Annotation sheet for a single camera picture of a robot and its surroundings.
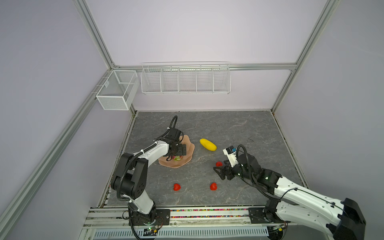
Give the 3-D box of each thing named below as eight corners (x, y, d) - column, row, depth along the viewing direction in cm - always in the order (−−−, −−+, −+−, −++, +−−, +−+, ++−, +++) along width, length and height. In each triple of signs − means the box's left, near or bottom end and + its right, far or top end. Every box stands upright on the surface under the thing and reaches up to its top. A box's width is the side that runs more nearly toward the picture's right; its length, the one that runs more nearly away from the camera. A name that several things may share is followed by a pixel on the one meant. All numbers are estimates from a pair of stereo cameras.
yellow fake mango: (198, 144, 103) (198, 141, 100) (201, 140, 105) (202, 137, 102) (214, 153, 98) (214, 150, 95) (217, 148, 101) (217, 145, 98)
